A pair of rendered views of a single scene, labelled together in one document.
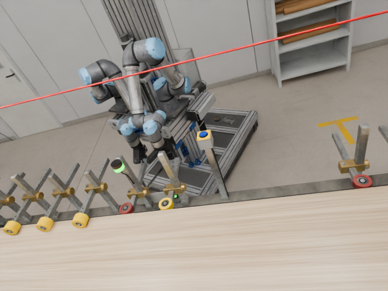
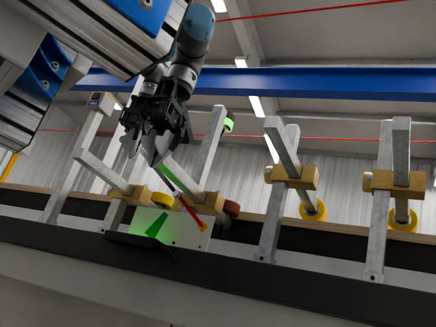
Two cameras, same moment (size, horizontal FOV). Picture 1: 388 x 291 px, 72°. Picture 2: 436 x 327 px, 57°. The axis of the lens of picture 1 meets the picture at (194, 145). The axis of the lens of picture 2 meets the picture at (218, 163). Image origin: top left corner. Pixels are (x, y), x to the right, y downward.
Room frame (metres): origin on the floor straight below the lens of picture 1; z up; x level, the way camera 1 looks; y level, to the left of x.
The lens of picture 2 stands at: (2.30, 0.67, 0.50)
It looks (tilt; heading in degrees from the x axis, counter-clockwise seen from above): 24 degrees up; 191
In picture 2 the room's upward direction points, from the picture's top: 16 degrees clockwise
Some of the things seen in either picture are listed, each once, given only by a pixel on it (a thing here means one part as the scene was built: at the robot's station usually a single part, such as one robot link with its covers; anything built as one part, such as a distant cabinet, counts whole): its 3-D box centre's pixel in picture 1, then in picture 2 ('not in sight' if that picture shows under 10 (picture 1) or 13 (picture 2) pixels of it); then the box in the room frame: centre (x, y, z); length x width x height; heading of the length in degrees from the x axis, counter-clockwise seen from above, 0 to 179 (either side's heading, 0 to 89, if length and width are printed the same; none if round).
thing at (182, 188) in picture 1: (175, 188); (128, 194); (1.16, 0.20, 0.84); 0.13 x 0.06 x 0.05; 72
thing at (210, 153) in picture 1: (217, 173); (72, 165); (1.07, -0.07, 0.93); 0.05 x 0.04 x 0.45; 72
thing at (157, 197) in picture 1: (152, 197); (169, 227); (1.24, 0.38, 0.75); 0.26 x 0.01 x 0.10; 72
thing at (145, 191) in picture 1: (138, 193); (198, 202); (1.23, 0.44, 0.85); 0.13 x 0.06 x 0.05; 72
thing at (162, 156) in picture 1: (174, 180); (130, 173); (1.15, 0.18, 0.91); 0.03 x 0.03 x 0.48; 72
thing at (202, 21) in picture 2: (126, 125); (189, 28); (1.61, 0.38, 1.12); 0.11 x 0.11 x 0.08; 17
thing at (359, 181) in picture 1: (361, 187); not in sight; (0.70, -0.68, 0.85); 0.08 x 0.08 x 0.11
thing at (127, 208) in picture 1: (129, 212); (224, 218); (1.09, 0.51, 0.85); 0.08 x 0.08 x 0.11
